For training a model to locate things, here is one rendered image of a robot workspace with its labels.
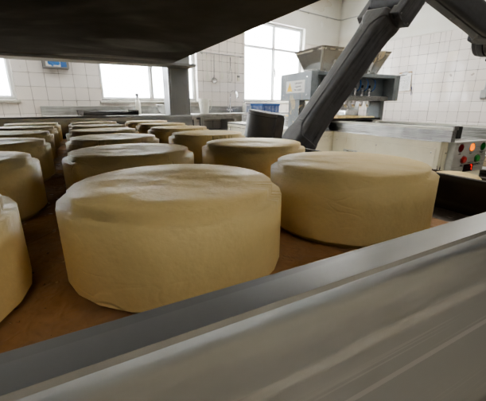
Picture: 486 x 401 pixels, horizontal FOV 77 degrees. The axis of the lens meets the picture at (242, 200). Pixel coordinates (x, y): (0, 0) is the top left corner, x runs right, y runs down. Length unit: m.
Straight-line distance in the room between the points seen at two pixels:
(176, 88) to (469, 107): 5.73
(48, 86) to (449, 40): 5.72
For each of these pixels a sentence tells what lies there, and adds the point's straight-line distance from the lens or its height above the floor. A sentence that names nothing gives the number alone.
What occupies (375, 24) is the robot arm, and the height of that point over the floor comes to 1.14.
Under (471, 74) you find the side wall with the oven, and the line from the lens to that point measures 6.08.
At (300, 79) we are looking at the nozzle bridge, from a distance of 2.02.
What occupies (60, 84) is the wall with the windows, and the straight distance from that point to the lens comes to 4.49.
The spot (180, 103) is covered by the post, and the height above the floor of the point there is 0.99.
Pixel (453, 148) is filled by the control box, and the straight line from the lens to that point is 1.63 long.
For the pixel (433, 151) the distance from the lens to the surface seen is 1.62.
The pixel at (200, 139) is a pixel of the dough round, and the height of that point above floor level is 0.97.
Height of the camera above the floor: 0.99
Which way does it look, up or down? 17 degrees down
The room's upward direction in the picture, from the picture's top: straight up
